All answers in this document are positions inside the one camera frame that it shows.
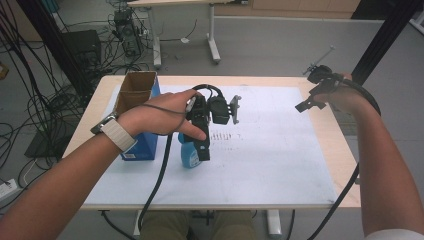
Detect white band wristwatch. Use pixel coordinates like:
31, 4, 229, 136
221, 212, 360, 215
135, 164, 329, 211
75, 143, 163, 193
89, 112, 139, 153

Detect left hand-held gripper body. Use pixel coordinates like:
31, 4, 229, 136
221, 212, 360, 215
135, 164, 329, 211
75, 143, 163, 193
185, 83, 243, 134

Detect blue cardboard box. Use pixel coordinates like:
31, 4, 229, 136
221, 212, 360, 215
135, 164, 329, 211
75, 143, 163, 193
113, 70, 162, 162

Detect thin grey wrist cord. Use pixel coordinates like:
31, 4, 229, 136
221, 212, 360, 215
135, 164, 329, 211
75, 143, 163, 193
142, 97, 198, 134

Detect white sleeve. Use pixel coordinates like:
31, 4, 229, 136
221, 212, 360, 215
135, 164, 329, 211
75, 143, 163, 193
363, 227, 424, 240

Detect white frame desk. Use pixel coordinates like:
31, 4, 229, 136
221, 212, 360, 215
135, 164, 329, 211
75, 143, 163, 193
127, 0, 249, 69

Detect black box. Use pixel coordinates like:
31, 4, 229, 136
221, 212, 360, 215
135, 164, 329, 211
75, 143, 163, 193
61, 29, 102, 66

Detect person's legs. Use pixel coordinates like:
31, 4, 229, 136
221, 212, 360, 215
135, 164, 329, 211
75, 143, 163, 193
139, 209, 258, 240

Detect person's right hand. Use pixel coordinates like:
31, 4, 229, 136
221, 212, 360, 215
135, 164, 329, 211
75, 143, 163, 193
313, 73, 375, 117

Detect blue spray bottle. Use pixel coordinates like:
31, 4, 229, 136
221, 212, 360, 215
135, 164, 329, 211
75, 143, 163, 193
177, 132, 203, 170

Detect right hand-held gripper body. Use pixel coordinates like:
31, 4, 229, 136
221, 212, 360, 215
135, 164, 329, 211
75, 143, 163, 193
302, 45, 346, 98

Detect person's left hand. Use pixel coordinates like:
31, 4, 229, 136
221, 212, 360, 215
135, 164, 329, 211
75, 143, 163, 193
117, 89, 208, 142

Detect white table leg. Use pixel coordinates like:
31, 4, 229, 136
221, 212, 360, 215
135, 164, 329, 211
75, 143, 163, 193
132, 209, 145, 238
265, 209, 283, 240

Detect black metal post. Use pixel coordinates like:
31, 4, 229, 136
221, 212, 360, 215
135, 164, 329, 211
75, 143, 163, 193
350, 0, 424, 86
15, 0, 93, 99

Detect grey floor mat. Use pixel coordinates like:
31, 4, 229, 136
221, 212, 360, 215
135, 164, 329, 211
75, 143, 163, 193
331, 102, 358, 136

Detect tangle of black cables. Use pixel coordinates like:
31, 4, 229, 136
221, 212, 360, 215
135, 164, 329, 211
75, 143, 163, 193
0, 6, 88, 188

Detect white paper mat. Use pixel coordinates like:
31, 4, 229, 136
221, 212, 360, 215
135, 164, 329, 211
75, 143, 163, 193
83, 84, 338, 206

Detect white power strip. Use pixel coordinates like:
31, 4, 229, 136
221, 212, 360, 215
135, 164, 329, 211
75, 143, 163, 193
0, 178, 18, 202

